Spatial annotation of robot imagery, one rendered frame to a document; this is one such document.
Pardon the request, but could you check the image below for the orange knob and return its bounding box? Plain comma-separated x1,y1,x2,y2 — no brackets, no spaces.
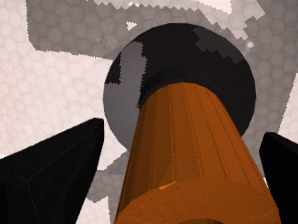
114,83,281,224

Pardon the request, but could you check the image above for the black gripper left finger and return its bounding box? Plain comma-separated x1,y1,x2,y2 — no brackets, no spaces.
0,117,104,224

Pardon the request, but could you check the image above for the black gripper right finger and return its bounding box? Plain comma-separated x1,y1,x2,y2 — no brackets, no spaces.
259,132,298,224

